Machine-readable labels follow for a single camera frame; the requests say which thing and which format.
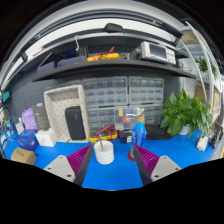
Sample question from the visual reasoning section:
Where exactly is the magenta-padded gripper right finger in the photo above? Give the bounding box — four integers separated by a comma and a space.
132, 144, 183, 187

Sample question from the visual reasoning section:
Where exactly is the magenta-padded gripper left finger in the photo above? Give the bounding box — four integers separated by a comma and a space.
43, 143, 95, 187

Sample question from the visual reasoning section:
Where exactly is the blue drink bottle gold cap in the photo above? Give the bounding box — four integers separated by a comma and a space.
131, 114, 148, 151

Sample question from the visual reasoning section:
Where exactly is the small white carton box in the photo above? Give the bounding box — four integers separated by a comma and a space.
34, 128, 58, 148

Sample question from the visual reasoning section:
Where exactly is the flat round red coaster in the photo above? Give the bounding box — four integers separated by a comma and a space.
127, 148, 137, 163

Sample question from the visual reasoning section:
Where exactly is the brown cardboard box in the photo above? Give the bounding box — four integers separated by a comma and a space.
10, 146, 38, 166

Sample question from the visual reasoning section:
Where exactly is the blue printed carton box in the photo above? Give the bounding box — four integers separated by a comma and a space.
17, 129, 39, 152

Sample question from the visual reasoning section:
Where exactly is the white power adapter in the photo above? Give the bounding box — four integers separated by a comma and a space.
196, 135, 210, 152

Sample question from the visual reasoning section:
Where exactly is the white ribbed cup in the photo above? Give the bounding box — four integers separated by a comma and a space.
93, 139, 115, 166

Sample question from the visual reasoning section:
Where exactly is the metal stirring rod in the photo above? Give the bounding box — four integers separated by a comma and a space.
97, 133, 105, 152

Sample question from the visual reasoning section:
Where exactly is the small black case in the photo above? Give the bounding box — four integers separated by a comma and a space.
118, 128, 134, 144

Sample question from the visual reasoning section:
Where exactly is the dark grey carton box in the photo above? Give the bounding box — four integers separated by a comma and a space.
31, 102, 51, 132

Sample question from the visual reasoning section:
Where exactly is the grey small-parts drawer cabinet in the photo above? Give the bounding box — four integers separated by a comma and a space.
86, 107, 117, 134
142, 103, 165, 125
81, 76, 129, 108
128, 76, 165, 105

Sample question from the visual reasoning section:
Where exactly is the green leafy potted plant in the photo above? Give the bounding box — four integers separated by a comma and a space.
159, 88, 214, 138

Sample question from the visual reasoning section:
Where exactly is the purple plastic bag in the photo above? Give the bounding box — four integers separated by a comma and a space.
21, 107, 38, 131

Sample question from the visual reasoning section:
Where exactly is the yellow multimeter with red leads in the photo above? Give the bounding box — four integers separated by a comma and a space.
88, 125, 119, 144

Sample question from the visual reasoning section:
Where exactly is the clear plastic parts box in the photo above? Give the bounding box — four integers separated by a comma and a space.
114, 107, 145, 132

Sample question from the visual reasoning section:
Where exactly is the dark grey pegboard panel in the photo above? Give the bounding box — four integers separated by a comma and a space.
9, 71, 84, 114

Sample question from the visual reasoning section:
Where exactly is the teal box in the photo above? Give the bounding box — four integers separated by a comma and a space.
1, 90, 12, 103

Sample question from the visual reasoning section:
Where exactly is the black workbench shelf unit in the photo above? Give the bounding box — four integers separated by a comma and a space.
0, 9, 198, 84

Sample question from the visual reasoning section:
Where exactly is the white metal shelf rack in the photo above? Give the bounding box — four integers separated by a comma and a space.
179, 19, 224, 134

